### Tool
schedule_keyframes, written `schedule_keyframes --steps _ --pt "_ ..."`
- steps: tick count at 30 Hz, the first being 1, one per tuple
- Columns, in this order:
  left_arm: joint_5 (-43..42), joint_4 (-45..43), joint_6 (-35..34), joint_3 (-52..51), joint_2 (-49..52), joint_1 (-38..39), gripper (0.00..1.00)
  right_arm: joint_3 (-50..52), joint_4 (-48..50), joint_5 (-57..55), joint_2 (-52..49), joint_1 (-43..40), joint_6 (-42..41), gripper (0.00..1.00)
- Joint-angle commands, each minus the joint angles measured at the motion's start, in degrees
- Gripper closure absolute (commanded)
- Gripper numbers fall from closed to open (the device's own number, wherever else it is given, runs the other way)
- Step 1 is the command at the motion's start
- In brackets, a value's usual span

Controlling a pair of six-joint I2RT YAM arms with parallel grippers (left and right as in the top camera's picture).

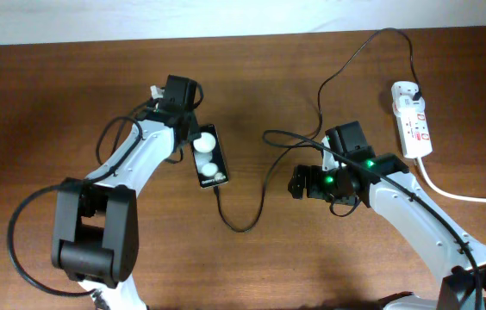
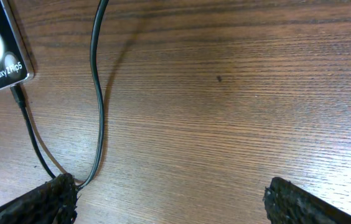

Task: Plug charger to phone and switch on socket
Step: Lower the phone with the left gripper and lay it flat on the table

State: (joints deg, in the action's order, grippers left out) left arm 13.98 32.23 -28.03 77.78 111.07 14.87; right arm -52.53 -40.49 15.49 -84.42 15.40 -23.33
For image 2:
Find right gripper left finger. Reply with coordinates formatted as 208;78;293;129
0;173;78;224

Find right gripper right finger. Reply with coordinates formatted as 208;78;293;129
263;177;351;224

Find black smartphone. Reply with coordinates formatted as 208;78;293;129
0;0;34;90

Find black charger cable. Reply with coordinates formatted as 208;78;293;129
9;0;110;191

